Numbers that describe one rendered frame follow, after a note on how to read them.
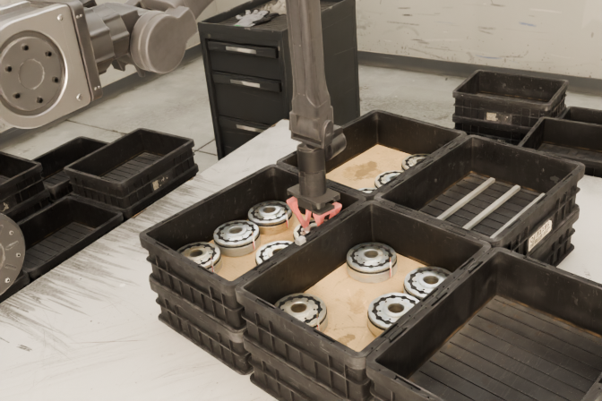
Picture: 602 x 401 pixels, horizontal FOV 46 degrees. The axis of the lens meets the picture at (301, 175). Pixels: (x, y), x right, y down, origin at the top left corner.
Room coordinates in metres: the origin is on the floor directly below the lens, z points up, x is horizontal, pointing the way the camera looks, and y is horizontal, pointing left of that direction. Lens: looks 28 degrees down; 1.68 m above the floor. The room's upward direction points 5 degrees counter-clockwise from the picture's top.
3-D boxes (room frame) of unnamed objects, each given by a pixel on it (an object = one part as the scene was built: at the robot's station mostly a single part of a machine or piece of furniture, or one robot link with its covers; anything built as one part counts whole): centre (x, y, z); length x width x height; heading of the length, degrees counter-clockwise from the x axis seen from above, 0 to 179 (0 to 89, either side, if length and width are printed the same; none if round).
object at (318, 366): (1.06, -0.10, 0.87); 0.40 x 0.30 x 0.11; 134
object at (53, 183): (2.61, 0.95, 0.31); 0.40 x 0.30 x 0.34; 144
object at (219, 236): (1.33, 0.15, 0.86); 0.10 x 0.10 x 0.01
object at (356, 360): (1.06, -0.10, 0.92); 0.40 x 0.30 x 0.02; 134
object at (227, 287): (1.27, 0.11, 0.92); 0.40 x 0.30 x 0.02; 134
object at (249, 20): (3.07, 0.16, 0.88); 0.25 x 0.19 x 0.03; 144
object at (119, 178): (2.38, 0.63, 0.37); 0.40 x 0.30 x 0.45; 144
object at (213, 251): (1.25, 0.24, 0.86); 0.10 x 0.10 x 0.01
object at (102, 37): (0.85, 0.25, 1.45); 0.09 x 0.08 x 0.12; 54
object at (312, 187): (1.30, -0.02, 0.98); 0.10 x 0.07 x 0.07; 39
